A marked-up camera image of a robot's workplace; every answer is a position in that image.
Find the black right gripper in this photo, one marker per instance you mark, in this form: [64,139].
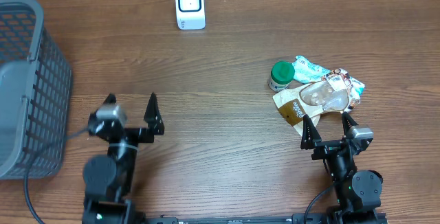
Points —
[311,139]

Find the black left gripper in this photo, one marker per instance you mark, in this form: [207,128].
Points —
[130,133]

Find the beige plastic pouch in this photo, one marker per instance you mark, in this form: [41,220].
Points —
[335,91]

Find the teal wipes packet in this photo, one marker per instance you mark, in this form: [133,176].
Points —
[307,72]

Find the green lid jar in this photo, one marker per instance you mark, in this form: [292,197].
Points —
[281,75]

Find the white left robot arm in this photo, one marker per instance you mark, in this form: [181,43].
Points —
[108,178]

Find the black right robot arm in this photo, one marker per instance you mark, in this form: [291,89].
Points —
[357,191]

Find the white barcode scanner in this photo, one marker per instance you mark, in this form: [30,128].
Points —
[190,14]

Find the grey plastic basket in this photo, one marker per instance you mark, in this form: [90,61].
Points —
[36,86]

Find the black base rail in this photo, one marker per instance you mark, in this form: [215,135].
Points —
[293,219]

